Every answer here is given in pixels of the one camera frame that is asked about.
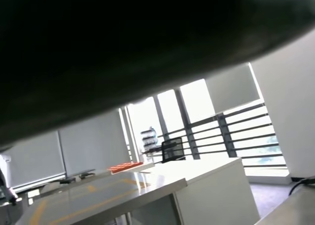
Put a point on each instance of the black mesh office chair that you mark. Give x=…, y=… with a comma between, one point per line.
x=173, y=150

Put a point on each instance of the orange tray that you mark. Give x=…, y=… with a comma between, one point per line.
x=125, y=167

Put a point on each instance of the grey roller blind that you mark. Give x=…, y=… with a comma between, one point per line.
x=93, y=142
x=231, y=89
x=32, y=158

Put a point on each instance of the black window railing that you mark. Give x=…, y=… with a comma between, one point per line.
x=226, y=135

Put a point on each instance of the black monitor stand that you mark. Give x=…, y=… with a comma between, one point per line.
x=87, y=174
x=67, y=181

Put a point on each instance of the white desk cabinet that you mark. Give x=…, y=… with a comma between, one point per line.
x=209, y=191

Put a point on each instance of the grey table with yellow tape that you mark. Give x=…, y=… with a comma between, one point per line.
x=111, y=197

